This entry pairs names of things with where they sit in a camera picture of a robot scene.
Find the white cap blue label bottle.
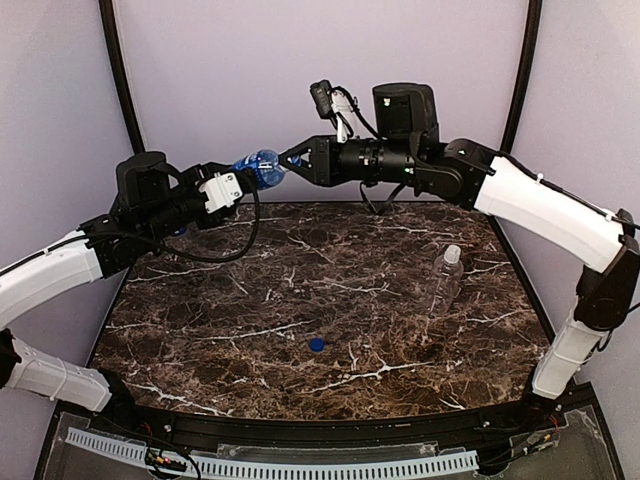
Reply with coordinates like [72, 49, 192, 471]
[232, 149, 289, 190]

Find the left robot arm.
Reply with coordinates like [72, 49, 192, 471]
[1, 151, 258, 412]

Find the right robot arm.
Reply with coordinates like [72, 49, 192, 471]
[279, 81, 639, 400]

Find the clear unlabeled plastic bottle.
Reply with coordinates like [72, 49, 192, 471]
[430, 244, 464, 316]

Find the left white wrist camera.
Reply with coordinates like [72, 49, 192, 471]
[198, 172, 244, 214]

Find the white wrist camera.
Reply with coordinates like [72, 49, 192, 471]
[198, 172, 244, 214]
[309, 79, 358, 143]

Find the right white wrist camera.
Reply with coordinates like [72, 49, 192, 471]
[309, 79, 358, 143]

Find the left black frame post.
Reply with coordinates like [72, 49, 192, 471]
[97, 0, 165, 217]

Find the black frame post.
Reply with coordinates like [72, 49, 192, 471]
[483, 1, 543, 151]
[97, 0, 165, 217]

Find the right black frame post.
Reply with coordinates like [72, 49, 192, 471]
[483, 1, 543, 151]

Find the black front frame rail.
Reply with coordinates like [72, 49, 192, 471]
[59, 384, 596, 451]

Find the white slotted cable duct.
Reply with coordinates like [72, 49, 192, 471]
[65, 426, 480, 480]

